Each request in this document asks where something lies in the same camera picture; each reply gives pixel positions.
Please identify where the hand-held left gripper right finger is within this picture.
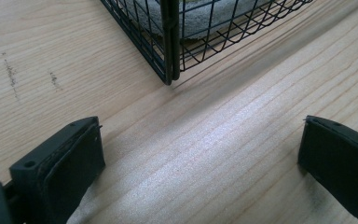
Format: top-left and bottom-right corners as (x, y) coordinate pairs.
(297, 115), (358, 224)

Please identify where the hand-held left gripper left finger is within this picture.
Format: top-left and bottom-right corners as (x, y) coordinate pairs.
(8, 116), (106, 224)

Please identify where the black wire basket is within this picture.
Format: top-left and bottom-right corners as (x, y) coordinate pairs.
(100, 0), (314, 86)

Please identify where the grey towel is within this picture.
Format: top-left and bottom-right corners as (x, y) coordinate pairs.
(117, 0), (273, 41)

